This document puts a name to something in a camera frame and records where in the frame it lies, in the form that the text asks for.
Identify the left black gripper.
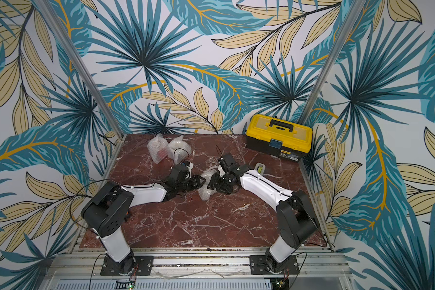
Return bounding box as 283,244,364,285
178,174,207,194

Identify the clear bubble wrap sheet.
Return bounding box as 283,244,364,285
147,134,169,164
198,169,217,201
167,136,192,164

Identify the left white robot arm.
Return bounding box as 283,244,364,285
82,161,206,263

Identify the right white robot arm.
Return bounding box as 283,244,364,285
208,154,319,265

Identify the small green white box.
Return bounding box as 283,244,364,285
254,163,266,175

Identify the yellow black toolbox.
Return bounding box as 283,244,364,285
245,114,313,161

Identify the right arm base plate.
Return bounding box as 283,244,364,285
249,254,300,275

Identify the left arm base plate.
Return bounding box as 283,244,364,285
100,253,153,277

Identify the front aluminium rail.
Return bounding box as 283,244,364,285
40,248,356,290

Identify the right aluminium frame post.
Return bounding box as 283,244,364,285
298,1,366,125

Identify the aluminium frame post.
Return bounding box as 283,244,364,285
298,1,366,125
35,0,124,139

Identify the left aluminium frame post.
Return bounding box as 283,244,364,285
35,0,124,139

